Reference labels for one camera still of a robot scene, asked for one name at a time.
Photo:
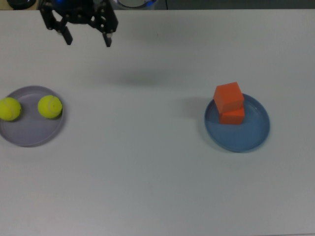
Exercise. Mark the purple plate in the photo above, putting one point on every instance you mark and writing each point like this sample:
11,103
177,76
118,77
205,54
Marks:
32,132

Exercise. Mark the orange foam cube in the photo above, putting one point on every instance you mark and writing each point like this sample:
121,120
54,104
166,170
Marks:
232,118
229,97

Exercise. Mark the blue plate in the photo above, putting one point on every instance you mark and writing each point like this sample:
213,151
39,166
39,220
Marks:
237,137

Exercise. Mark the plain yellow tennis ball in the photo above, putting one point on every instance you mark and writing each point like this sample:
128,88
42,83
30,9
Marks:
49,107

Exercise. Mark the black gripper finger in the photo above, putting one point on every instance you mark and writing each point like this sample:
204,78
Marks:
108,24
50,22

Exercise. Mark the white robot base blue light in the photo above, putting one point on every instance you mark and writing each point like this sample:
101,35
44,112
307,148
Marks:
136,3

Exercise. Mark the black round object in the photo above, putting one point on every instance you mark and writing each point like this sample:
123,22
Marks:
21,3

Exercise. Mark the yellow tennis ball black print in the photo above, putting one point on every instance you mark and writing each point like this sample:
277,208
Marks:
9,109

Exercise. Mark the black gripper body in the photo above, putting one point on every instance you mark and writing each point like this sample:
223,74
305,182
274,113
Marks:
78,13

